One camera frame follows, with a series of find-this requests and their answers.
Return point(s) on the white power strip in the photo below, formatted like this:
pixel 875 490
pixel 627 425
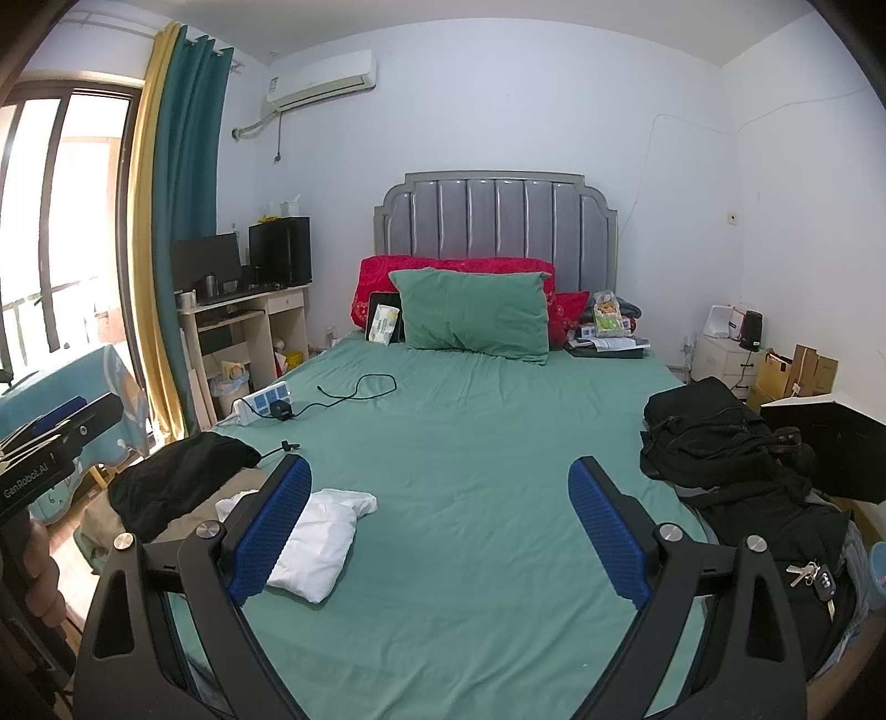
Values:
pixel 257 401

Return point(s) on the stack of papers and books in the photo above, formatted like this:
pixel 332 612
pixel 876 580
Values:
pixel 609 346

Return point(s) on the black speaker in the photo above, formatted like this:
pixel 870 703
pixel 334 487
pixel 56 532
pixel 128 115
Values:
pixel 750 331

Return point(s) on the metal mug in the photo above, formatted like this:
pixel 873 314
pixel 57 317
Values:
pixel 208 285

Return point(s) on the balcony glass door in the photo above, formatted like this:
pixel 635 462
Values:
pixel 69 208

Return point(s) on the light wooden computer desk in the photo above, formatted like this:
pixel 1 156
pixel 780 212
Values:
pixel 284 301

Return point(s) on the grey padded headboard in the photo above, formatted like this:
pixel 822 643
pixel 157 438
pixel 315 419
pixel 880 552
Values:
pixel 498 221

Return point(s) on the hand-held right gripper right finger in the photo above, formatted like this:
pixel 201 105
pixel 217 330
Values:
pixel 609 533

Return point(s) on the teal curtain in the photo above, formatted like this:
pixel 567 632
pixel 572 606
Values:
pixel 194 138

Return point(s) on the small red pillow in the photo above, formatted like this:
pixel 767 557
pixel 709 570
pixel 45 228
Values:
pixel 571 311

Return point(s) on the green pillow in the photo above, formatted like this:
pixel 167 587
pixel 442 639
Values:
pixel 471 311

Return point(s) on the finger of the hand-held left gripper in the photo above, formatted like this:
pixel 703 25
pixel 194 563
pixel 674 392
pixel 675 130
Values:
pixel 34 424
pixel 90 422

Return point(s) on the person's left hand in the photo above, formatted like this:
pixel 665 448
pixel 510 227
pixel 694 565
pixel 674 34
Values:
pixel 45 581

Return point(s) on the black computer tower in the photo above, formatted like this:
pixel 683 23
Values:
pixel 280 249

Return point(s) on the black side table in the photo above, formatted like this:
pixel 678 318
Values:
pixel 830 443

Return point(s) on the bed with green sheet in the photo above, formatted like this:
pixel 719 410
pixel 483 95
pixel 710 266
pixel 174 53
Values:
pixel 484 484

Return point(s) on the black jacket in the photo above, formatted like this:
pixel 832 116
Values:
pixel 761 519

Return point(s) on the white nightstand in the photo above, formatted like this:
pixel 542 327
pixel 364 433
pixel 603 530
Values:
pixel 713 360

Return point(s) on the black folded garment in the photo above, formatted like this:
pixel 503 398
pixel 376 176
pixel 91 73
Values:
pixel 180 478

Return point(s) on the white air conditioner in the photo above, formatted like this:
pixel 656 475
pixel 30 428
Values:
pixel 322 79

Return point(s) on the wet wipes packet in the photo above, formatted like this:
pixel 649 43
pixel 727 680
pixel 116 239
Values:
pixel 384 325

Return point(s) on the large red pillow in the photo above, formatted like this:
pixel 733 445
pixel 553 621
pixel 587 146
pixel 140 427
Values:
pixel 377 277

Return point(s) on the black monitor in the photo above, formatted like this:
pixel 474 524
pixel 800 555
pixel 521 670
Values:
pixel 204 259

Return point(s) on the bin with plastic bag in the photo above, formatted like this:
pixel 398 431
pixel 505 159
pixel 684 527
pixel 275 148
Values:
pixel 232 389

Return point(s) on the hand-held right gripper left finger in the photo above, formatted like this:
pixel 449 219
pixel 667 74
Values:
pixel 270 533

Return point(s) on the yellow curtain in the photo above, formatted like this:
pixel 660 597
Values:
pixel 142 208

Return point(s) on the white box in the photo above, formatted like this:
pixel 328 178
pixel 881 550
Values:
pixel 721 322

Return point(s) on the white hooded jacket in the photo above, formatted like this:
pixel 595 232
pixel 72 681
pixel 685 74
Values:
pixel 325 547

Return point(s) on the car key bunch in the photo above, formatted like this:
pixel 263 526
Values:
pixel 824 581

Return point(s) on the green yellow snack packet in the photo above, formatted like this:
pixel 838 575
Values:
pixel 607 311

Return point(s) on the beige folded garment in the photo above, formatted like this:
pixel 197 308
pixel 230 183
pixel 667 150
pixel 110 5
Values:
pixel 180 533

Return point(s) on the black tablet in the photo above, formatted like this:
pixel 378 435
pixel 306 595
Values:
pixel 377 299

